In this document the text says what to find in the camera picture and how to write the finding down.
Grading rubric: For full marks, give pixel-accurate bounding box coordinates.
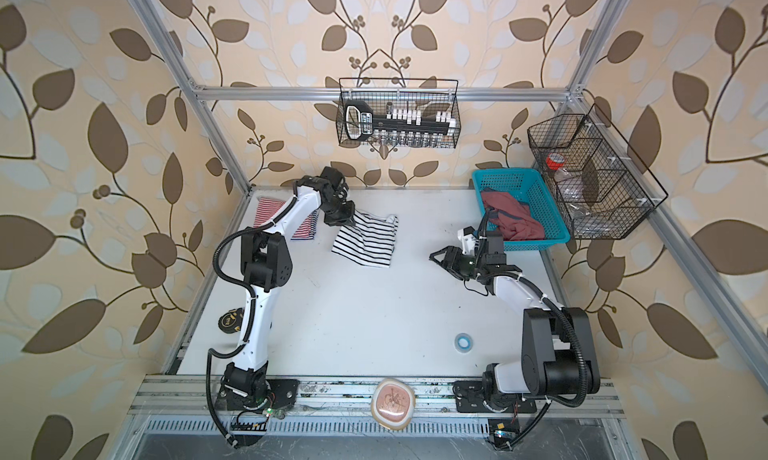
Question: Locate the black white striped tank top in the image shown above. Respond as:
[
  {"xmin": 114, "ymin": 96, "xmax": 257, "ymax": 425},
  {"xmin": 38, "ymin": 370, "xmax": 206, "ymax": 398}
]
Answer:
[{"xmin": 331, "ymin": 210, "xmax": 399, "ymax": 268}]

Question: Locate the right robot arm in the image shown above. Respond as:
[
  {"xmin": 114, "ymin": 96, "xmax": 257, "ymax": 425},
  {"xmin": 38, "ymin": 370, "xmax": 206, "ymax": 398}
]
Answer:
[{"xmin": 429, "ymin": 211, "xmax": 601, "ymax": 451}]

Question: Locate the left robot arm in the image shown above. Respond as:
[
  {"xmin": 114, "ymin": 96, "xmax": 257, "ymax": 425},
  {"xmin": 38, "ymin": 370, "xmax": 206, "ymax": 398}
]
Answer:
[{"xmin": 205, "ymin": 166, "xmax": 355, "ymax": 449}]

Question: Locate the maroon tank top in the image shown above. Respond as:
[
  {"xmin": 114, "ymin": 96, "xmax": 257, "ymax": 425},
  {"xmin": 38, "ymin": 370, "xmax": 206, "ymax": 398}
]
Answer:
[{"xmin": 481, "ymin": 189, "xmax": 546, "ymax": 241}]

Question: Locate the red striped folded tank top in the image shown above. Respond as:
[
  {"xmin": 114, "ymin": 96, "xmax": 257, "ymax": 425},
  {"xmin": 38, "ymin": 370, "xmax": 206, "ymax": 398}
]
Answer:
[{"xmin": 252, "ymin": 196, "xmax": 318, "ymax": 240}]

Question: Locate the blue tape roll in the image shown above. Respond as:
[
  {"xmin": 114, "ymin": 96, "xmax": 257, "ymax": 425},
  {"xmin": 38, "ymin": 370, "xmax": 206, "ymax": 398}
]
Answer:
[{"xmin": 454, "ymin": 333, "xmax": 473, "ymax": 353}]

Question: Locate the teal plastic basket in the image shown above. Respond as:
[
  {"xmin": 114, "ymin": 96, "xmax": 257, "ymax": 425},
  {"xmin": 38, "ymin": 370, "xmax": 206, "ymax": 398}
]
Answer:
[{"xmin": 472, "ymin": 168, "xmax": 571, "ymax": 252}]

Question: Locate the black tool in basket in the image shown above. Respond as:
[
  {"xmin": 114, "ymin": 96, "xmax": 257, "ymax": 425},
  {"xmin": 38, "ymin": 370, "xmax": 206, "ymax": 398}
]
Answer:
[{"xmin": 336, "ymin": 100, "xmax": 461, "ymax": 147}]

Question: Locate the red capped bottle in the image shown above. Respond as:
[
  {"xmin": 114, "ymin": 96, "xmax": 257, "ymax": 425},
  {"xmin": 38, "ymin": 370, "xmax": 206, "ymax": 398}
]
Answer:
[{"xmin": 545, "ymin": 152, "xmax": 566, "ymax": 172}]

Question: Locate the pink round badge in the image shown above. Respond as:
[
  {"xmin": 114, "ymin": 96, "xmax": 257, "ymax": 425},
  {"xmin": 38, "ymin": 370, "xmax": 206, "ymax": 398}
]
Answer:
[{"xmin": 370, "ymin": 378, "xmax": 415, "ymax": 431}]

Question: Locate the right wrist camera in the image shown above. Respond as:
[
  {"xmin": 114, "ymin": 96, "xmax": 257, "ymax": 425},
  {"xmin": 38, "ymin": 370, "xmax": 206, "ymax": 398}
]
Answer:
[{"xmin": 458, "ymin": 226, "xmax": 478, "ymax": 255}]

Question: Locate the back wire basket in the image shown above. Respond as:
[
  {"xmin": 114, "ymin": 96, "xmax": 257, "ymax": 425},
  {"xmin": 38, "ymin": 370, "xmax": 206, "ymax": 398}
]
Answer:
[{"xmin": 335, "ymin": 76, "xmax": 462, "ymax": 150}]

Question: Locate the wire basket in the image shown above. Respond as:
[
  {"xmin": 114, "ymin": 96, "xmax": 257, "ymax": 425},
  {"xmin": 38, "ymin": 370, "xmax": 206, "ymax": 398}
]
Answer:
[
  {"xmin": 527, "ymin": 106, "xmax": 668, "ymax": 240},
  {"xmin": 335, "ymin": 76, "xmax": 462, "ymax": 150}
]

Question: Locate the right wire basket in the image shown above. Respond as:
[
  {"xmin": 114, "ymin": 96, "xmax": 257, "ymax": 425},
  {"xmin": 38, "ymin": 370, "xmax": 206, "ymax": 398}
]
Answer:
[{"xmin": 527, "ymin": 106, "xmax": 668, "ymax": 240}]

